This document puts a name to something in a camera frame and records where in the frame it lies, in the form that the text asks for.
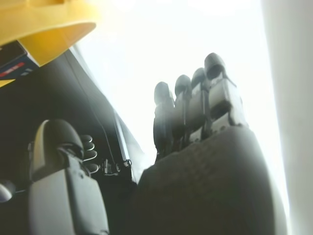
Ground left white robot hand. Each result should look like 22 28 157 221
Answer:
28 52 291 235

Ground black and white box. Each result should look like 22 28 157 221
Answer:
0 40 40 81

